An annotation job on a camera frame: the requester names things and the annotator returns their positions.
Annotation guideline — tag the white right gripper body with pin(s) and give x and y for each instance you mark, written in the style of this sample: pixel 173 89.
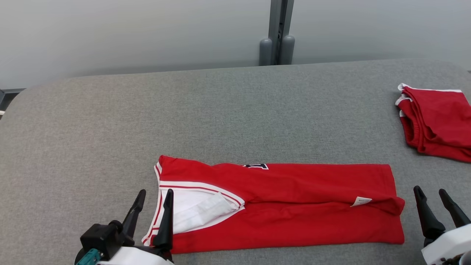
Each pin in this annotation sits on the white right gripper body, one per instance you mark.
pixel 445 246

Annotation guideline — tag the grey cylindrical bumper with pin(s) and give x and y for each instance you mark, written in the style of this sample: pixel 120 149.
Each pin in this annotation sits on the grey cylindrical bumper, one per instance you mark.
pixel 265 53

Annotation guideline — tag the red basketball jersey white trim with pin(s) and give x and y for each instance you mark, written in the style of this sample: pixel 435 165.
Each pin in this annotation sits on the red basketball jersey white trim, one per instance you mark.
pixel 294 221

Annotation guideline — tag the red shorts with white stripe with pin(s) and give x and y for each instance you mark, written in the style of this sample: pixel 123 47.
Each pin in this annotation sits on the red shorts with white stripe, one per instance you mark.
pixel 438 121

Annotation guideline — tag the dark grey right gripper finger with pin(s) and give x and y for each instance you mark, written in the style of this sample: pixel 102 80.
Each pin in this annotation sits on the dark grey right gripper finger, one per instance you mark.
pixel 428 221
pixel 456 215

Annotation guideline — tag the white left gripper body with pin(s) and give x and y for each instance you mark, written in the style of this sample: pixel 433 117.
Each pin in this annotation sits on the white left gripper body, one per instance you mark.
pixel 136 257

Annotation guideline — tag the grey metal post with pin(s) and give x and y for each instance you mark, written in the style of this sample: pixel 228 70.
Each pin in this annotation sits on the grey metal post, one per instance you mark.
pixel 281 22
pixel 288 51

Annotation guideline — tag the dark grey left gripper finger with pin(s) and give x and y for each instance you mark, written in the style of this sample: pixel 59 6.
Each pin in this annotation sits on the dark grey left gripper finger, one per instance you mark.
pixel 133 217
pixel 165 228

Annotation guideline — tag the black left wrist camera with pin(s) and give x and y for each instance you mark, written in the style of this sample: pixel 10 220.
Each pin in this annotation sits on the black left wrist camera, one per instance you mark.
pixel 99 237

